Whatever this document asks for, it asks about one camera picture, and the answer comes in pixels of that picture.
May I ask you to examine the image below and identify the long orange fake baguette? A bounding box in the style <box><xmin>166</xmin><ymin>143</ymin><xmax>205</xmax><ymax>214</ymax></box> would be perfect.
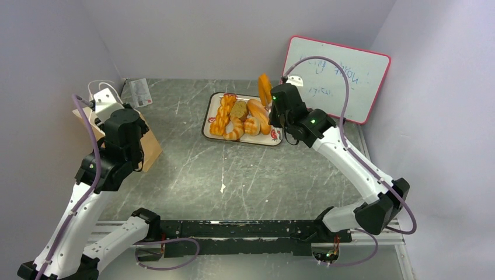
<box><xmin>247</xmin><ymin>99</ymin><xmax>271</xmax><ymax>135</ymax></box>

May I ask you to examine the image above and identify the brown paper bag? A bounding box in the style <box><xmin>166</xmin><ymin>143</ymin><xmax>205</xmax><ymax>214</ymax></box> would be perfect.
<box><xmin>72</xmin><ymin>80</ymin><xmax>163</xmax><ymax>173</ymax></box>

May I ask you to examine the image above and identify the round orange fake bun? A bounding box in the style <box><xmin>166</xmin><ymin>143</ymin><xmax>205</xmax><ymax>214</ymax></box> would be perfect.
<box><xmin>243</xmin><ymin>117</ymin><xmax>261</xmax><ymax>137</ymax></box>

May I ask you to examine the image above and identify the curved croissant fake bread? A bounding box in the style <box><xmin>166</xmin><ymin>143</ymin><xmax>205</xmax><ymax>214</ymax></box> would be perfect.
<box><xmin>223</xmin><ymin>117</ymin><xmax>244</xmax><ymax>141</ymax></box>

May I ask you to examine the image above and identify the braided orange fake bread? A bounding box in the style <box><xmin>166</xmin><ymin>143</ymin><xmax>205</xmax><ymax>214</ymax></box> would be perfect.
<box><xmin>210</xmin><ymin>94</ymin><xmax>237</xmax><ymax>137</ymax></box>

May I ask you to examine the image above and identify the strawberry pattern tray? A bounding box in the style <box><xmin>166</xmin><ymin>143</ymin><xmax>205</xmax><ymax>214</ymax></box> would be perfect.
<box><xmin>201</xmin><ymin>92</ymin><xmax>283</xmax><ymax>146</ymax></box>

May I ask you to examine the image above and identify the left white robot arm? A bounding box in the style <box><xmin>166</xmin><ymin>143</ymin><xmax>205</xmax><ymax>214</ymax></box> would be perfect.
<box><xmin>17</xmin><ymin>108</ymin><xmax>162</xmax><ymax>279</ymax></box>

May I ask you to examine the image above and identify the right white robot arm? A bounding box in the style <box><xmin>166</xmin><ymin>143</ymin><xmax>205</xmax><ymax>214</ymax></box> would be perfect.
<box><xmin>270</xmin><ymin>83</ymin><xmax>410</xmax><ymax>242</ymax></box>

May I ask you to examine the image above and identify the pink framed whiteboard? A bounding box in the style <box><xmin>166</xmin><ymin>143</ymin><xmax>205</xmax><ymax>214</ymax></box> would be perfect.
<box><xmin>283</xmin><ymin>36</ymin><xmax>392</xmax><ymax>124</ymax></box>

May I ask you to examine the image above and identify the clear plastic wrapper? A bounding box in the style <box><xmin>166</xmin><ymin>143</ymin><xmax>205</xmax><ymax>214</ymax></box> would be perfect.
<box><xmin>129</xmin><ymin>78</ymin><xmax>153</xmax><ymax>107</ymax></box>

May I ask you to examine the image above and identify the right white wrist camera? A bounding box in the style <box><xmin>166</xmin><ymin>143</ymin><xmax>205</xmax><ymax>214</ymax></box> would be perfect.
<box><xmin>285</xmin><ymin>75</ymin><xmax>304</xmax><ymax>88</ymax></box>

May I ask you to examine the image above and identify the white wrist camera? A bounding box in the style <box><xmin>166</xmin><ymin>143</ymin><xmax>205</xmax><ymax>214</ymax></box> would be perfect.
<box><xmin>93</xmin><ymin>88</ymin><xmax>124</xmax><ymax>122</ymax></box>
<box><xmin>285</xmin><ymin>75</ymin><xmax>304</xmax><ymax>88</ymax></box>

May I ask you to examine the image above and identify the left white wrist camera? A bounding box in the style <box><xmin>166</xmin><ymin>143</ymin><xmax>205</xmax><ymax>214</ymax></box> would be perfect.
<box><xmin>93</xmin><ymin>88</ymin><xmax>124</xmax><ymax>122</ymax></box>

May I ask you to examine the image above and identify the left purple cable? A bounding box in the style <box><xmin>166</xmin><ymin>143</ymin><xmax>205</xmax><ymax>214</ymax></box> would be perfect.
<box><xmin>34</xmin><ymin>93</ymin><xmax>201</xmax><ymax>280</ymax></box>

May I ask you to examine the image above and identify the purple cable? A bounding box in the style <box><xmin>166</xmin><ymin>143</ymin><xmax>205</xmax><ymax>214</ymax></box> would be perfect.
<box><xmin>281</xmin><ymin>55</ymin><xmax>417</xmax><ymax>268</ymax></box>
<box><xmin>34</xmin><ymin>93</ymin><xmax>201</xmax><ymax>280</ymax></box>

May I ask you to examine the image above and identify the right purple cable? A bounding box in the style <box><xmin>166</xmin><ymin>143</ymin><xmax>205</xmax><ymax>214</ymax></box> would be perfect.
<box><xmin>281</xmin><ymin>55</ymin><xmax>417</xmax><ymax>268</ymax></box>

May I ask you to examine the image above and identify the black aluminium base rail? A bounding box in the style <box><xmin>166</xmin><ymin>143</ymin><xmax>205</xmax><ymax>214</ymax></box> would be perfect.
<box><xmin>89</xmin><ymin>219</ymin><xmax>407</xmax><ymax>258</ymax></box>

